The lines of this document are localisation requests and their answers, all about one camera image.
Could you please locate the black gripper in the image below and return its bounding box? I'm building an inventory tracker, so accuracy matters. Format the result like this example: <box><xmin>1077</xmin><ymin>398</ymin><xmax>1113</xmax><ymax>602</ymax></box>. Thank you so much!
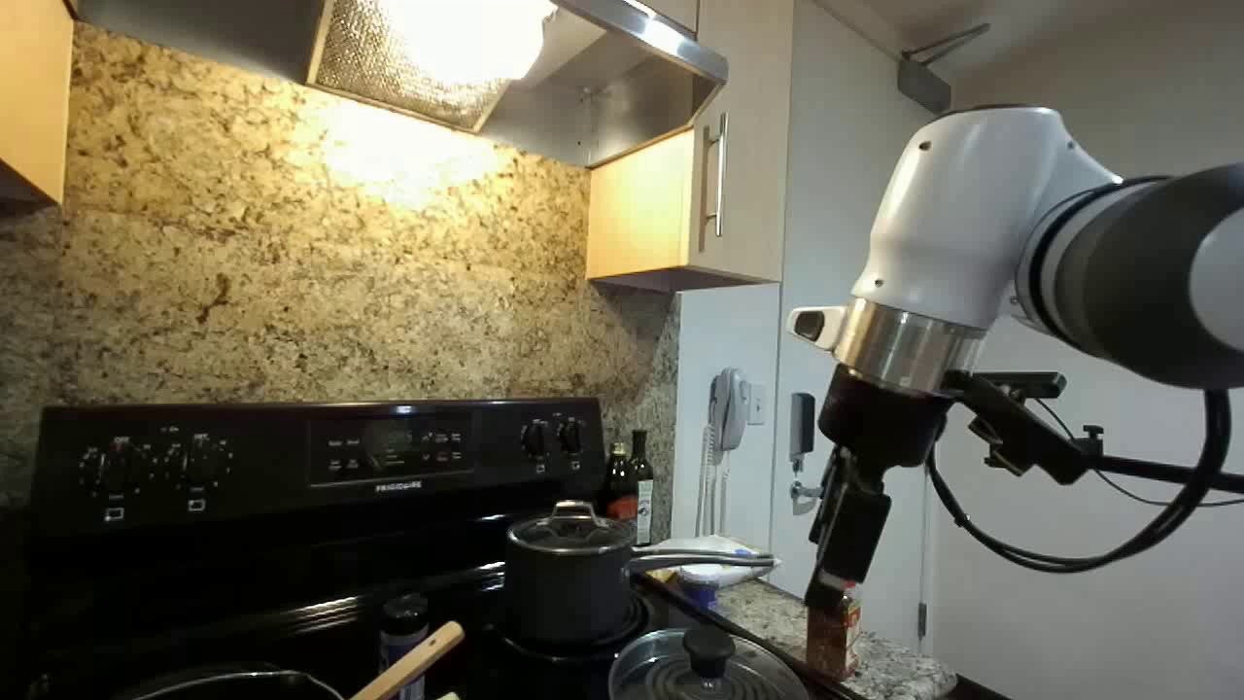
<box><xmin>802</xmin><ymin>366</ymin><xmax>961</xmax><ymax>616</ymax></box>

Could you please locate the glass pot lid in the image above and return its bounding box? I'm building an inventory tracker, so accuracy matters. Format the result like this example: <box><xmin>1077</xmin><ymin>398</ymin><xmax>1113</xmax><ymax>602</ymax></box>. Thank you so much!
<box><xmin>506</xmin><ymin>497</ymin><xmax>639</xmax><ymax>559</ymax></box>

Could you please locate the black pot holding spoons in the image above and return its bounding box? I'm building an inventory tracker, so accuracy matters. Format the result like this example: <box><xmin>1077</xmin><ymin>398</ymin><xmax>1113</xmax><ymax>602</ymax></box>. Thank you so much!
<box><xmin>110</xmin><ymin>660</ymin><xmax>346</xmax><ymax>700</ymax></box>

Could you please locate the white plastic packaging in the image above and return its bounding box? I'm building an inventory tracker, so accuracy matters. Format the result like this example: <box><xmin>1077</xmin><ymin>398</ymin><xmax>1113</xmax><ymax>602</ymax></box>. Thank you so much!
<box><xmin>655</xmin><ymin>533</ymin><xmax>778</xmax><ymax>574</ymax></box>

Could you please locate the glass lid with black knob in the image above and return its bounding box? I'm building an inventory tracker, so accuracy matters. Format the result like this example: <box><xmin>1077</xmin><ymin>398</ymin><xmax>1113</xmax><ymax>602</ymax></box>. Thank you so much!
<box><xmin>603</xmin><ymin>621</ymin><xmax>813</xmax><ymax>700</ymax></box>

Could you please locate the metal door lock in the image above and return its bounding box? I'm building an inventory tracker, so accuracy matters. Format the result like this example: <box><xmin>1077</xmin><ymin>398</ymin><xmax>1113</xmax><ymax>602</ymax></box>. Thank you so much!
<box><xmin>786</xmin><ymin>385</ymin><xmax>826</xmax><ymax>514</ymax></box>

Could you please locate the dark glass bottle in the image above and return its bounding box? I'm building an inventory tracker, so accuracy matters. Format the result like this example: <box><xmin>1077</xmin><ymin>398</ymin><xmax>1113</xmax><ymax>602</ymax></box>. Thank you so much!
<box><xmin>603</xmin><ymin>441</ymin><xmax>640</xmax><ymax>526</ymax></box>
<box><xmin>626</xmin><ymin>429</ymin><xmax>657</xmax><ymax>547</ymax></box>

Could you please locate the small dark spice bottle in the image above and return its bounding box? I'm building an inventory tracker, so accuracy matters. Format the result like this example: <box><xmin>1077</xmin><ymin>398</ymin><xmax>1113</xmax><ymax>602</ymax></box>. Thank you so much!
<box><xmin>377</xmin><ymin>590</ymin><xmax>437</xmax><ymax>700</ymax></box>

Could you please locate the grey door closer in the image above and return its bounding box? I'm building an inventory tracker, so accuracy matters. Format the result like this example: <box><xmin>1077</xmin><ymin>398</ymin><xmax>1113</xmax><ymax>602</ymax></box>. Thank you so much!
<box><xmin>896</xmin><ymin>14</ymin><xmax>994</xmax><ymax>118</ymax></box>

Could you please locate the black electric stove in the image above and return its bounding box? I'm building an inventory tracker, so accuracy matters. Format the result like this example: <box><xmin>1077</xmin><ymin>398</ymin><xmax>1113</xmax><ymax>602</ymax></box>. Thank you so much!
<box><xmin>0</xmin><ymin>394</ymin><xmax>858</xmax><ymax>700</ymax></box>

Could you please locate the steel range hood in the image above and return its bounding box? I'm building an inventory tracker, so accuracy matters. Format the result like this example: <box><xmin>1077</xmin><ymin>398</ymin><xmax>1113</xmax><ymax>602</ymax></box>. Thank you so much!
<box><xmin>75</xmin><ymin>0</ymin><xmax>731</xmax><ymax>173</ymax></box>

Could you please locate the white wall phone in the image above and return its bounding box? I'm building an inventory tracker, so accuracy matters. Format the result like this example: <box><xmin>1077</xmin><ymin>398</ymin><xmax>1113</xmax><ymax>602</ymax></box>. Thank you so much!
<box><xmin>703</xmin><ymin>366</ymin><xmax>754</xmax><ymax>459</ymax></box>

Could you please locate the black camera mounting bar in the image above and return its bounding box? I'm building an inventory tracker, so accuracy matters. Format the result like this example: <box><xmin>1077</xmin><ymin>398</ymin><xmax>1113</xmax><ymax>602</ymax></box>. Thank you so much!
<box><xmin>949</xmin><ymin>385</ymin><xmax>1244</xmax><ymax>497</ymax></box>

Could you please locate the dark pot with steel handle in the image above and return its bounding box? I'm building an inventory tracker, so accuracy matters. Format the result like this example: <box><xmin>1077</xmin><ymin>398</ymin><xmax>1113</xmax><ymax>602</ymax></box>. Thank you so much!
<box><xmin>502</xmin><ymin>497</ymin><xmax>778</xmax><ymax>652</ymax></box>

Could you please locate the black stereo camera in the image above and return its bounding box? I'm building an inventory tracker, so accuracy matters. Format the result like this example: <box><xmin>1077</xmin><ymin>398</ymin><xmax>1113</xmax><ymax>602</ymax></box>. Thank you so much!
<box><xmin>963</xmin><ymin>371</ymin><xmax>1068</xmax><ymax>399</ymax></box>

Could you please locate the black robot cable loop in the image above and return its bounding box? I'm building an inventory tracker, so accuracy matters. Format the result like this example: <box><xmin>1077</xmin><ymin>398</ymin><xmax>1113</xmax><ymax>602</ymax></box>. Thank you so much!
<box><xmin>923</xmin><ymin>385</ymin><xmax>1244</xmax><ymax>574</ymax></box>

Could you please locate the light wooden wall cabinet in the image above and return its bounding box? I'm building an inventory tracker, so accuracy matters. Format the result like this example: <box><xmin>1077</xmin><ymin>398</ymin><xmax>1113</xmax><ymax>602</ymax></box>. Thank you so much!
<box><xmin>582</xmin><ymin>0</ymin><xmax>793</xmax><ymax>293</ymax></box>
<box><xmin>0</xmin><ymin>0</ymin><xmax>78</xmax><ymax>209</ymax></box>

